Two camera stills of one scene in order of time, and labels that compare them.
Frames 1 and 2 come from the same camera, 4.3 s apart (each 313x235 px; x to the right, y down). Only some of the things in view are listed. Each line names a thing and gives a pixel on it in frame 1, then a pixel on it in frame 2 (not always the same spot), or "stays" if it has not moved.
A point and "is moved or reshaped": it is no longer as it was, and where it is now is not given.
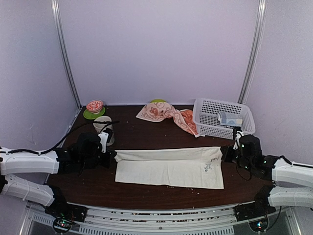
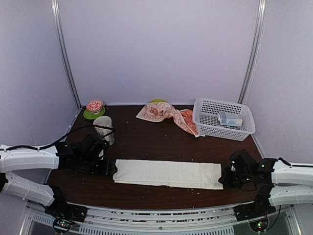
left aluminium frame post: [64, 52] stays
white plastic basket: [205, 118] stays
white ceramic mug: [98, 127] stays
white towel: [200, 167] is moved or reshaped
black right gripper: [226, 155] to [225, 179]
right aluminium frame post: [256, 49] stays
